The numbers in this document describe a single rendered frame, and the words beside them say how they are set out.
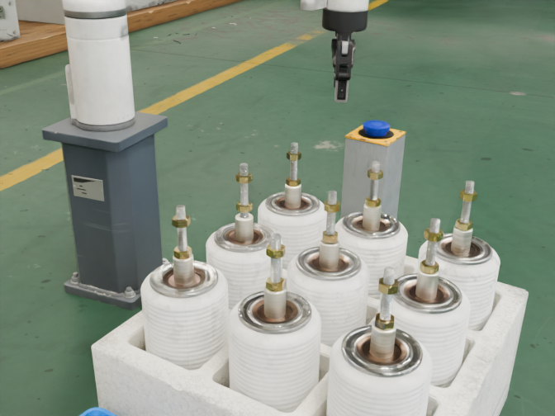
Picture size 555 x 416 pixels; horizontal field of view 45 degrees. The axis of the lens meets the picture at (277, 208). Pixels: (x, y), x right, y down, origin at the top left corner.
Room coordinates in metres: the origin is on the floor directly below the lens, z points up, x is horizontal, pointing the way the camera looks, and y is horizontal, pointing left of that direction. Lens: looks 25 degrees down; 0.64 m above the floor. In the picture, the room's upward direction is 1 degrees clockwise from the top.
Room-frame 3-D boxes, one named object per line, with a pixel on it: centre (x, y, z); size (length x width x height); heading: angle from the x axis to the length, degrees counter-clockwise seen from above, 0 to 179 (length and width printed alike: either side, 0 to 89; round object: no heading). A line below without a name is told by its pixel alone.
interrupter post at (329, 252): (0.67, -0.06, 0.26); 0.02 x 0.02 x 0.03
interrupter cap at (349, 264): (0.67, -0.06, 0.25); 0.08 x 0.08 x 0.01
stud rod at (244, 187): (0.73, 0.04, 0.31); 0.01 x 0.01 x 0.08
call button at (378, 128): (0.95, -0.15, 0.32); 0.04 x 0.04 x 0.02
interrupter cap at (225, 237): (0.73, 0.04, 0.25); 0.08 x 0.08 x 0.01
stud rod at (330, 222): (0.67, -0.06, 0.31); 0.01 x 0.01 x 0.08
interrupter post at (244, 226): (0.73, 0.04, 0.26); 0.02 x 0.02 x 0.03
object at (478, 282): (0.71, -0.22, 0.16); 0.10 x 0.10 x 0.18
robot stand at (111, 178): (1.03, 0.28, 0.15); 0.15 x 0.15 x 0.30; 67
